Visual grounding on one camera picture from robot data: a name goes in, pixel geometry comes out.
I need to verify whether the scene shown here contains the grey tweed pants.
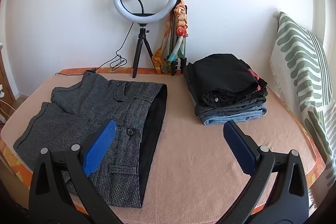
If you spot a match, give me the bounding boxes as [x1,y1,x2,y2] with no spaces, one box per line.
[13,71,168,209]

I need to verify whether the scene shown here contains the orange floral bed sheet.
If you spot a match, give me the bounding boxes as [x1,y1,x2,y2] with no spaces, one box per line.
[0,67,326,215]

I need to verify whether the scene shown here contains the colourful knotted scarf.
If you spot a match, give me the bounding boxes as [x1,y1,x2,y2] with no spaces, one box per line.
[152,0,190,75]

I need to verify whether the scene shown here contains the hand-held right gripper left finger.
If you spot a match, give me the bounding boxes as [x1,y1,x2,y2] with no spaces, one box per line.
[28,119,127,224]

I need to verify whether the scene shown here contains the black folded pants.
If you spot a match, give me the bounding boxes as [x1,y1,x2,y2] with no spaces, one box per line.
[183,53,260,107]

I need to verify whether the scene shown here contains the small black tripod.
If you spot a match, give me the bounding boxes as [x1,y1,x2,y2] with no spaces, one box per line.
[132,23,154,79]

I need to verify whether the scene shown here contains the beige cable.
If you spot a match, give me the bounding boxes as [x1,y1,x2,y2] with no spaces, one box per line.
[0,99,17,125]

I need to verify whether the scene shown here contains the black ring light cable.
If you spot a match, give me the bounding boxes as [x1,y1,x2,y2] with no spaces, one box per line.
[55,23,134,76]

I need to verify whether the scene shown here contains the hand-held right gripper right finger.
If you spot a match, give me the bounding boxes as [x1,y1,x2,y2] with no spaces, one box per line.
[213,120,312,224]

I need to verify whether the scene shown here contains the black garment with red label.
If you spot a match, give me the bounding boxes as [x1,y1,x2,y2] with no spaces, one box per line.
[247,61,268,100]

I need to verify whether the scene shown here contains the green striped white pillow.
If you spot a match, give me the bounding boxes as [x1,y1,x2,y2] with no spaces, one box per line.
[270,11,336,188]

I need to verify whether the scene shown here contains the pink blanket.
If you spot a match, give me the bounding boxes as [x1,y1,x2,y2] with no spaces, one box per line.
[1,72,319,224]

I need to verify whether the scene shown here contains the dark grey folded pants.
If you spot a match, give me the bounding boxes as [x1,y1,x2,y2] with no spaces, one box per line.
[195,97,268,117]

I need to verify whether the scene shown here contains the wooden cabinet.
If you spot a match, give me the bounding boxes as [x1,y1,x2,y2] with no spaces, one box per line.
[0,51,17,109]

